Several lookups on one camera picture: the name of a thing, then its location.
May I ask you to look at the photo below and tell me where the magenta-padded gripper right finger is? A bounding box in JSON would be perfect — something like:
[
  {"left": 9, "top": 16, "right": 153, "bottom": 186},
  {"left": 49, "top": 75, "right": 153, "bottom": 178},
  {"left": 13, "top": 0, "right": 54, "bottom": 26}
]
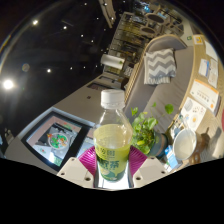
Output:
[{"left": 127, "top": 145, "right": 170, "bottom": 189}]

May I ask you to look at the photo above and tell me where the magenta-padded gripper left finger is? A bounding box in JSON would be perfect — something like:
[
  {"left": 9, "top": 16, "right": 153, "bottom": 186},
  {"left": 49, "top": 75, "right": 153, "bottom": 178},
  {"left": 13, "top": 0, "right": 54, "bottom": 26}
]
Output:
[{"left": 56, "top": 145, "right": 98, "bottom": 190}]

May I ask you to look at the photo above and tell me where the green tea plastic bottle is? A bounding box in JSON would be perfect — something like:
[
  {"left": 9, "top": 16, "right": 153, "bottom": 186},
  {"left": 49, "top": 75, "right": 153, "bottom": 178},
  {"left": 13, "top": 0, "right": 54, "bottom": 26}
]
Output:
[{"left": 92, "top": 88, "right": 134, "bottom": 184}]

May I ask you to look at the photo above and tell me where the small blue box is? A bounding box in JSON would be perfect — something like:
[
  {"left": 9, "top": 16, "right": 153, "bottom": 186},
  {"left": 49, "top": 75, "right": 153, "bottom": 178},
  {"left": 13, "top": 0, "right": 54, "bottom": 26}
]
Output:
[{"left": 163, "top": 144, "right": 181, "bottom": 170}]

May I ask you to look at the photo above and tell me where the green potted plant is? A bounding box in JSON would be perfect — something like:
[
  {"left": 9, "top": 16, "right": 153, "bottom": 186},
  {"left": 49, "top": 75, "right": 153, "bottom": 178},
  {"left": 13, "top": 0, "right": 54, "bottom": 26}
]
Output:
[{"left": 129, "top": 102, "right": 175, "bottom": 158}]

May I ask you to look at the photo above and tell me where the brown ceramic mug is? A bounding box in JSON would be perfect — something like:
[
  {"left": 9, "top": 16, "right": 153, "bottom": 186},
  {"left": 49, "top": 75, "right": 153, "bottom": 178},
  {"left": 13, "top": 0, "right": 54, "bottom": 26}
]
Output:
[{"left": 172, "top": 128, "right": 207, "bottom": 166}]

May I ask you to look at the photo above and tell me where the grey curved sofa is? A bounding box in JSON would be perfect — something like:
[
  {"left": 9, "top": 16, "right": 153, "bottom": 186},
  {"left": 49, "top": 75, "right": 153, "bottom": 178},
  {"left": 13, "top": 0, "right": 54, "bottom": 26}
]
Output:
[{"left": 123, "top": 34, "right": 196, "bottom": 134}]

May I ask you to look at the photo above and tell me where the white box with orange edge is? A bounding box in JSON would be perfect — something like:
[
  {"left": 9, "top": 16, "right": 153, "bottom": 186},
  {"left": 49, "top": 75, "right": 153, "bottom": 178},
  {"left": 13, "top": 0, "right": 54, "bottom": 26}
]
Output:
[{"left": 189, "top": 78, "right": 221, "bottom": 116}]

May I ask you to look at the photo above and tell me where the grey white chevron pillow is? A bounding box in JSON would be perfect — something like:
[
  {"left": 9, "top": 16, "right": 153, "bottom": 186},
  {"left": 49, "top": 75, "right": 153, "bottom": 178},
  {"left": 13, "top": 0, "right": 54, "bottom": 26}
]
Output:
[{"left": 143, "top": 48, "right": 178, "bottom": 86}]

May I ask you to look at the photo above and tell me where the group of ceiling lights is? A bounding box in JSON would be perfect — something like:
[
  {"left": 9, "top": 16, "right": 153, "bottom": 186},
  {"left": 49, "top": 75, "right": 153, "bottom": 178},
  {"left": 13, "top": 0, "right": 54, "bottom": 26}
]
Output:
[{"left": 0, "top": 1, "right": 108, "bottom": 91}]

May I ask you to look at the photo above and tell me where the white printed paper card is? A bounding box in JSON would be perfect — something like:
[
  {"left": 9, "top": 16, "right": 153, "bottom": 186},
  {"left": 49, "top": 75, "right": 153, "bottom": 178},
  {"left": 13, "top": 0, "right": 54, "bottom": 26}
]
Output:
[{"left": 207, "top": 58, "right": 220, "bottom": 89}]

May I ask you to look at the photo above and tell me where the small blue white pack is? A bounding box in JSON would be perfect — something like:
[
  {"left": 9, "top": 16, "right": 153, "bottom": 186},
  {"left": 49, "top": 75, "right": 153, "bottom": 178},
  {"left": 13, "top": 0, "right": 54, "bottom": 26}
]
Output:
[{"left": 198, "top": 58, "right": 211, "bottom": 78}]

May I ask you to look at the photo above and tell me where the white paper napkin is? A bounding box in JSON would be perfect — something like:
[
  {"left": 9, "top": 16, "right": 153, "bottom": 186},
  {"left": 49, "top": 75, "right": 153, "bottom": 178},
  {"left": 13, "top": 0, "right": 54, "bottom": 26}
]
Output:
[{"left": 203, "top": 39, "right": 218, "bottom": 61}]

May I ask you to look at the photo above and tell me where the yellow table card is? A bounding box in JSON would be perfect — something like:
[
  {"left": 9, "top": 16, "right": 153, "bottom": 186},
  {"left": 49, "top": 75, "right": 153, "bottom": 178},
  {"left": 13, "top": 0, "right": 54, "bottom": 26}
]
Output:
[{"left": 192, "top": 34, "right": 205, "bottom": 46}]

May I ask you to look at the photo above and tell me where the group of dining chairs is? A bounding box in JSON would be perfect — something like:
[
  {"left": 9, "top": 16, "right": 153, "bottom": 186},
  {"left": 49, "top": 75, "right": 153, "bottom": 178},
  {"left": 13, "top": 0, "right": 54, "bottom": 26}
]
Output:
[{"left": 123, "top": 0, "right": 188, "bottom": 38}]

